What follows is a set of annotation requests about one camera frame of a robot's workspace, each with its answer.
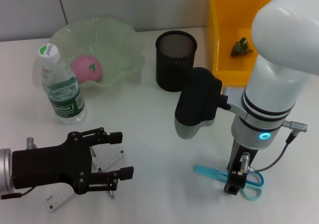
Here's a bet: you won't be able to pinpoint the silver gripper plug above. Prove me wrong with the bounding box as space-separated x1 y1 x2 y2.
240 153 252 173
26 136 37 149

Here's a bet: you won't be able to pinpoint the green plastic wrapper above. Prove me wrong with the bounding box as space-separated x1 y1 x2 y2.
231 36 254 58

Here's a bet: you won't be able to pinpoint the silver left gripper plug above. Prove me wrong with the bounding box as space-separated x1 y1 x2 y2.
26 136 37 149

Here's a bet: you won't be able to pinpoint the clear water bottle green label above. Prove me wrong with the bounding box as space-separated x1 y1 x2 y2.
37 43 88 125

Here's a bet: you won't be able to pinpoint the clear plastic ruler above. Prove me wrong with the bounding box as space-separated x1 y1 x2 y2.
43 146 127 214

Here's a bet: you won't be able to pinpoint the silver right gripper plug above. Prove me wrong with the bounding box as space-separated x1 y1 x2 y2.
240 153 252 173

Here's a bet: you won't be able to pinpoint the pink peach ball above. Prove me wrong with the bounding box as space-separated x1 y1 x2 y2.
70 54 103 83

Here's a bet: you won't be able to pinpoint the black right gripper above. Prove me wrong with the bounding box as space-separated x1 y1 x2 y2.
223 138 258 195

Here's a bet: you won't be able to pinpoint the black mesh pen cup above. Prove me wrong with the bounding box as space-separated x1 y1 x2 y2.
155 30 198 93

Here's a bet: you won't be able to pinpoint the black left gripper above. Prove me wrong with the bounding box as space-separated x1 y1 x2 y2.
11 127 135 195

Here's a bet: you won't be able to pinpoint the blue scissors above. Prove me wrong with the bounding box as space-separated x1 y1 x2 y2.
193 164 264 202

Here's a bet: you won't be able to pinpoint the silver ballpoint pen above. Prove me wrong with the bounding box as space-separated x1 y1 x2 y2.
90 146 116 199

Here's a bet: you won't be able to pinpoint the translucent green glass fruit plate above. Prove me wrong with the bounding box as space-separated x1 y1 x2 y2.
33 16 147 88

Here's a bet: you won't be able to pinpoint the yellow plastic storage bin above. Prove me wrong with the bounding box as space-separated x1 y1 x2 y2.
208 0 275 88

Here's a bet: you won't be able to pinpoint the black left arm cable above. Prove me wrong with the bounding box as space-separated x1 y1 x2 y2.
1 188 35 200

